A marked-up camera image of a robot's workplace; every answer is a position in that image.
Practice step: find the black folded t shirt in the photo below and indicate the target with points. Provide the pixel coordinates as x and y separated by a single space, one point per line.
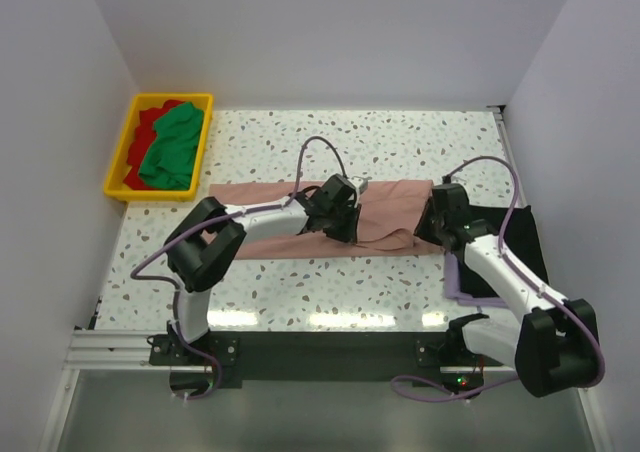
521 235

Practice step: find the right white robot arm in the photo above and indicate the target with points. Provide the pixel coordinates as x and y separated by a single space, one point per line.
554 345

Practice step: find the aluminium frame rail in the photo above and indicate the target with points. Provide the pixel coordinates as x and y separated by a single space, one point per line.
106 350

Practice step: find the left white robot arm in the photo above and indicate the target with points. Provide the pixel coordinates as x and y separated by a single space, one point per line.
204 245

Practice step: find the lavender folded t shirt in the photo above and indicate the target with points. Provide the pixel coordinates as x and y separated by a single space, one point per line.
468 288

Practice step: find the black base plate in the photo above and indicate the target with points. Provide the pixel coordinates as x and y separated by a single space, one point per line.
228 359

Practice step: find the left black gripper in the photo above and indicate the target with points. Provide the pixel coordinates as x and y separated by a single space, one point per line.
349 233

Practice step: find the pink t shirt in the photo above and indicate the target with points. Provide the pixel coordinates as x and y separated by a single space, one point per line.
390 213

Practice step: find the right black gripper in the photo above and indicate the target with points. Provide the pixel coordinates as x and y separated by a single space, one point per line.
422 231

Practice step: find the green t shirt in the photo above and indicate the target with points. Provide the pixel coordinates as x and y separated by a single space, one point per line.
169 161

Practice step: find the red t shirt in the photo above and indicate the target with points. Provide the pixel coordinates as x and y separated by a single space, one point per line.
144 136

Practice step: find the yellow plastic bin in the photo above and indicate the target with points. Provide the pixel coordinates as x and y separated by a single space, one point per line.
114 186

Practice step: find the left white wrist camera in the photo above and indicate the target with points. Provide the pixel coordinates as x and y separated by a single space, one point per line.
360 184

